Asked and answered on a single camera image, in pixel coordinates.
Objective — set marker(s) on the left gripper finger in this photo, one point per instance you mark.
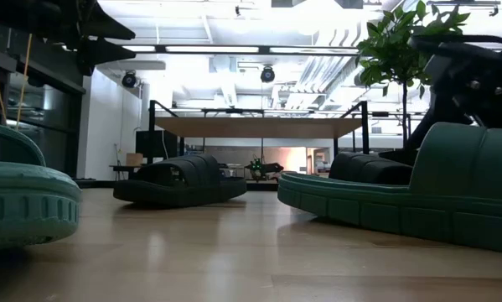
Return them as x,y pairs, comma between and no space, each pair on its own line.
101,25
99,52

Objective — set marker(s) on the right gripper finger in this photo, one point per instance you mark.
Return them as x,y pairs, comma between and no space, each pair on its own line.
435,121

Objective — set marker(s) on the teal rubber slide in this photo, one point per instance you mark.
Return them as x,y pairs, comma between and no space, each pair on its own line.
24,197
443,189

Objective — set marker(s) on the black rubber slide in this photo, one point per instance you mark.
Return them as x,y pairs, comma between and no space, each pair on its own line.
179,184
368,170

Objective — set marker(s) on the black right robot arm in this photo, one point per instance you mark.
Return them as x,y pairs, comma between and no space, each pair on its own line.
464,40

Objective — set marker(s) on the black-framed wooden shoe shelf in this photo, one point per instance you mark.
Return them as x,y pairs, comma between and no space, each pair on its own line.
259,128

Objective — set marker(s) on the black ceiling spotlight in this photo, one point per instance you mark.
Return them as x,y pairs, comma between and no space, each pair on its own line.
129,79
267,74

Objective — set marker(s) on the black plant pot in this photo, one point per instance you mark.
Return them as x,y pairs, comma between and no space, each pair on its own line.
395,157

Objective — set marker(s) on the green leafy plant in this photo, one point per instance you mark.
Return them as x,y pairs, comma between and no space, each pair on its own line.
393,46

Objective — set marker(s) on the black monitor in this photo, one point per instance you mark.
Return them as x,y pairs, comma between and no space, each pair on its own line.
160,144

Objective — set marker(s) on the brown cardboard box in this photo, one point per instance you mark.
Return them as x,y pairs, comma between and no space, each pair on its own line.
134,159

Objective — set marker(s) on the ceiling light track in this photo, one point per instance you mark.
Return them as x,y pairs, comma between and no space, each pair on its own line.
213,49

